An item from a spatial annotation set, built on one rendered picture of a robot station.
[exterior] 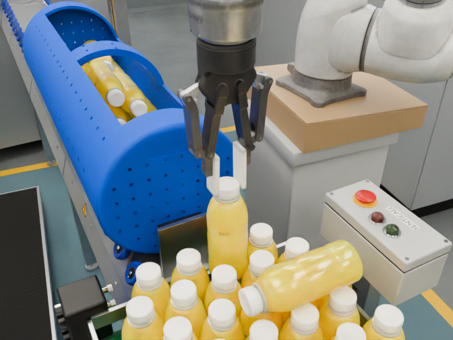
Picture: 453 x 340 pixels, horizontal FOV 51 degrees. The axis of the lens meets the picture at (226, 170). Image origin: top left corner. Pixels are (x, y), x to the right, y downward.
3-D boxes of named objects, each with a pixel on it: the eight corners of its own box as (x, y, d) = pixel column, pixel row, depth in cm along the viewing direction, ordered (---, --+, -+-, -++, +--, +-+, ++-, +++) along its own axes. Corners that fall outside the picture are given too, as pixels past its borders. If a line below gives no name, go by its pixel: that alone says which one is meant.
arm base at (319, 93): (313, 67, 141) (315, 49, 138) (368, 94, 126) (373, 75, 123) (263, 77, 133) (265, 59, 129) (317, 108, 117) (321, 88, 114)
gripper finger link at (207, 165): (213, 146, 65) (193, 150, 64) (213, 175, 68) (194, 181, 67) (208, 140, 67) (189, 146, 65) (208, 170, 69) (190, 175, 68)
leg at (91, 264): (96, 260, 224) (71, 148, 188) (99, 268, 219) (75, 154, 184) (83, 264, 222) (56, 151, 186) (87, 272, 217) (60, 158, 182)
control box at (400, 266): (359, 218, 95) (367, 177, 89) (437, 286, 80) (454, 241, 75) (319, 234, 91) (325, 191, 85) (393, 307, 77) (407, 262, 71)
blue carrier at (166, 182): (118, 80, 164) (108, -5, 148) (240, 229, 100) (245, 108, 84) (33, 96, 153) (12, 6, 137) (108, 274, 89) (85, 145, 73)
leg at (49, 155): (55, 160, 296) (32, 65, 260) (57, 164, 291) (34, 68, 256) (46, 162, 293) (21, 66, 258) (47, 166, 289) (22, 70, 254)
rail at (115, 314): (290, 249, 95) (292, 238, 93) (292, 252, 94) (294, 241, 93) (93, 326, 80) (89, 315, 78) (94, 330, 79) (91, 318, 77)
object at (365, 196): (366, 191, 86) (367, 186, 85) (379, 202, 83) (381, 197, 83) (350, 197, 85) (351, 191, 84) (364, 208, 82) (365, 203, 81)
